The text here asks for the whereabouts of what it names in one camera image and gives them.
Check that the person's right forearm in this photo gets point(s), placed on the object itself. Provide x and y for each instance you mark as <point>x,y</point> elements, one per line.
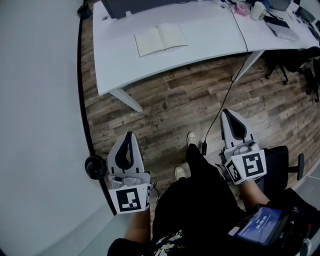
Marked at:
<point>252,195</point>

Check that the person's left forearm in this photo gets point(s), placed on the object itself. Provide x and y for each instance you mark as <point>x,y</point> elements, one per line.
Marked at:
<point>138,225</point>

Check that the grey folder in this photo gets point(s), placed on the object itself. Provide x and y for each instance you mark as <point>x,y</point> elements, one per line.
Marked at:
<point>283,30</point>

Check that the person's left white shoe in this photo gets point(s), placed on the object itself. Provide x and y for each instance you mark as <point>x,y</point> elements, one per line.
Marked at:
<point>180,173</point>

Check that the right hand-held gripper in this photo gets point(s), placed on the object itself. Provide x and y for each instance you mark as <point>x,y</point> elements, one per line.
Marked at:
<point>252,163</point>

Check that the white desk leg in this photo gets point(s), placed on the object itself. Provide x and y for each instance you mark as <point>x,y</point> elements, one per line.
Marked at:
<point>127,100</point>
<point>250,63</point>

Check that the person's black floral shirt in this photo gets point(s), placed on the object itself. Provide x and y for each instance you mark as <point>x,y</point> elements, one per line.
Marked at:
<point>170,245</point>

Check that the white divider bracket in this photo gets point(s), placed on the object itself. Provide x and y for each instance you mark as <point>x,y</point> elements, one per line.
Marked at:
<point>128,14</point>

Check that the metal trash bin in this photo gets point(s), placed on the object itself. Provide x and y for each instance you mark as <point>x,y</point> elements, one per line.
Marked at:
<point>95,167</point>

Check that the black wrist-mounted screen device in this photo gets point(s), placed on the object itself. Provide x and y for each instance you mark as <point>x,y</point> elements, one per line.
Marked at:
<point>260,225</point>

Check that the dark desk divider panel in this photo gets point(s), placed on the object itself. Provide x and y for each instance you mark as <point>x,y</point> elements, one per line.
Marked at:
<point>140,6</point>

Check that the person's white shoe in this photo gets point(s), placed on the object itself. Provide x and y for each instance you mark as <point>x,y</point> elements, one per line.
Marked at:
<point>180,173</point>
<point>192,138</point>

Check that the pink box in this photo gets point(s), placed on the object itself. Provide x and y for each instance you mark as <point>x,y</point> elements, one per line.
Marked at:
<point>240,10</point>

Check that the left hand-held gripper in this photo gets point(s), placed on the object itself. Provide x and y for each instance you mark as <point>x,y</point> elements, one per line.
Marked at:
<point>128,200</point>

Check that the black power adapter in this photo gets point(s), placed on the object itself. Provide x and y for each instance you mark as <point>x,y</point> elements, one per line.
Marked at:
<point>204,148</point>

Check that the notebook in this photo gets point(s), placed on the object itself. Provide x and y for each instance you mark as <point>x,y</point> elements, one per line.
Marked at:
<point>160,38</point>

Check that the person's right white shoe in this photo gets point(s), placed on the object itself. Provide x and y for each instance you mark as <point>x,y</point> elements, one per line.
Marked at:
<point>192,138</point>

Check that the black mesh office chair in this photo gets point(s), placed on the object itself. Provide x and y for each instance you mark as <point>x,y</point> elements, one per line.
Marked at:
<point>275,165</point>

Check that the person's black-clad legs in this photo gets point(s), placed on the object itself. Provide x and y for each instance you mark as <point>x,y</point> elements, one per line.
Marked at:
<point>200,195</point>

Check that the small black bin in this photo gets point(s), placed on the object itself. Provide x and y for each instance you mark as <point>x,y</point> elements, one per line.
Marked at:
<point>82,8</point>

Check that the white jug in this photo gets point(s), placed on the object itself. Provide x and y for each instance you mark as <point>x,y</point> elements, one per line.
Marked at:
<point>257,10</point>

